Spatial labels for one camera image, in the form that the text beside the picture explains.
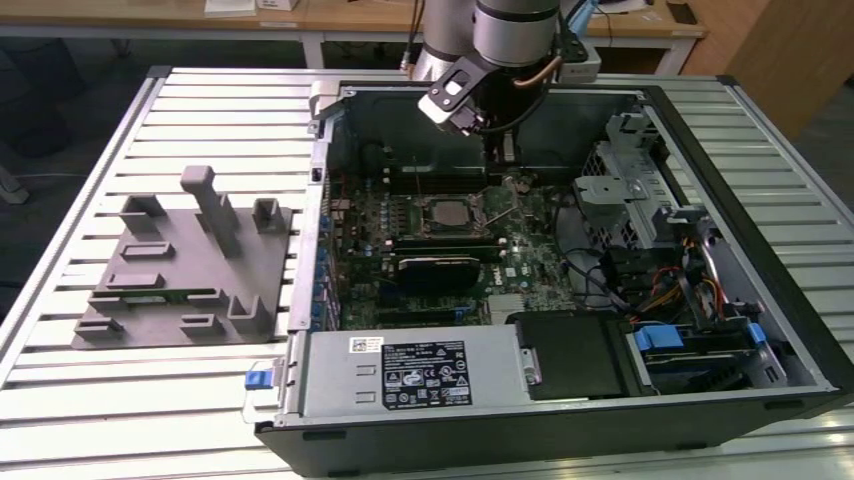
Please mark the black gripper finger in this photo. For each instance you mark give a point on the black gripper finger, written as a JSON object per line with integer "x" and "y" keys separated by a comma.
{"x": 495, "y": 150}

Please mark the metal locking lever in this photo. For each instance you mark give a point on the metal locking lever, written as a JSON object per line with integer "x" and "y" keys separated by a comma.
{"x": 418, "y": 182}

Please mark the silver CPU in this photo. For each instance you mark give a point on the silver CPU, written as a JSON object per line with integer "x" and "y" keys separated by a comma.
{"x": 455, "y": 213}

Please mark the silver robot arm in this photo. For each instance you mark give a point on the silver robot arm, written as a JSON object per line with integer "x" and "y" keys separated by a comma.
{"x": 514, "y": 30}

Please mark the CPU socket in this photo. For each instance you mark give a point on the CPU socket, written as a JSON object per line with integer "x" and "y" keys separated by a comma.
{"x": 428, "y": 217}

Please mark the green motherboard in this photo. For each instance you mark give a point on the green motherboard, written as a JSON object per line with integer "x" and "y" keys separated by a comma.
{"x": 534, "y": 235}

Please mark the perforated metal drive cage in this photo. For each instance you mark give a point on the perforated metal drive cage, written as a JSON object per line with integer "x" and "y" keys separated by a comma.
{"x": 623, "y": 167}

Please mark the pale blue teach pendant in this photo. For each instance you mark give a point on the pale blue teach pendant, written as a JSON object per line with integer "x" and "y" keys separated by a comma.
{"x": 583, "y": 15}

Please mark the black graphics card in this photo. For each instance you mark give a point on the black graphics card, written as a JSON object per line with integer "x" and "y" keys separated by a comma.
{"x": 436, "y": 275}

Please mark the silver chipset heatsink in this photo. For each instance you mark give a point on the silver chipset heatsink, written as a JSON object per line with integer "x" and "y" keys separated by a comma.
{"x": 507, "y": 307}

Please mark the black phone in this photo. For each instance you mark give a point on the black phone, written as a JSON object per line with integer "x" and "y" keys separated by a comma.
{"x": 683, "y": 12}

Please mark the black expansion slot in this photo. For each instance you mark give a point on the black expansion slot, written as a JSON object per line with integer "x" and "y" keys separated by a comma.
{"x": 414, "y": 317}

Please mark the white cardboard box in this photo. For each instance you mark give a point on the white cardboard box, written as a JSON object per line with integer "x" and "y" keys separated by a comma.
{"x": 229, "y": 6}
{"x": 280, "y": 4}

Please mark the wooden cabinet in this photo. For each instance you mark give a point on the wooden cabinet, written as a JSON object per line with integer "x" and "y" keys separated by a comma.
{"x": 787, "y": 60}

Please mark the black plastic shroud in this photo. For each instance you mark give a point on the black plastic shroud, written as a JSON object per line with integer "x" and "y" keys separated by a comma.
{"x": 574, "y": 360}

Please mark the blue disk carrier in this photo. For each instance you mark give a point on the blue disk carrier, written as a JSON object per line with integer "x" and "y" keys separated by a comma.
{"x": 656, "y": 340}

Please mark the grey power supply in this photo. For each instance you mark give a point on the grey power supply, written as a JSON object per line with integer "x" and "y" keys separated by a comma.
{"x": 333, "y": 360}

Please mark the grey parts rack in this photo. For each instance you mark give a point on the grey parts rack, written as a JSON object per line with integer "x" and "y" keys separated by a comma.
{"x": 193, "y": 275}

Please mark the blue drive bay clip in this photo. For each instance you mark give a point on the blue drive bay clip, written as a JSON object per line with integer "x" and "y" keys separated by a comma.
{"x": 755, "y": 334}

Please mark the blue case latch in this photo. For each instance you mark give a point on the blue case latch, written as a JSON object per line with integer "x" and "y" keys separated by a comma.
{"x": 259, "y": 381}

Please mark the wooden desk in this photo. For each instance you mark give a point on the wooden desk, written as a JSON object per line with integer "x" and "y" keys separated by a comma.
{"x": 133, "y": 20}

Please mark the green RAM stick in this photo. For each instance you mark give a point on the green RAM stick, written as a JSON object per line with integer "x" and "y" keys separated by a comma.
{"x": 160, "y": 299}

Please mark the black PC case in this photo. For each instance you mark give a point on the black PC case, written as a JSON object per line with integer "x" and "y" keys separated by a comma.
{"x": 467, "y": 450}

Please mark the white wrist camera black face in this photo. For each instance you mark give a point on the white wrist camera black face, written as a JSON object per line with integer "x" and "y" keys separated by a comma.
{"x": 450, "y": 95}

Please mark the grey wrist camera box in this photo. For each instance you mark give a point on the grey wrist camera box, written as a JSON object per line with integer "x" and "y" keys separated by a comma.
{"x": 580, "y": 65}

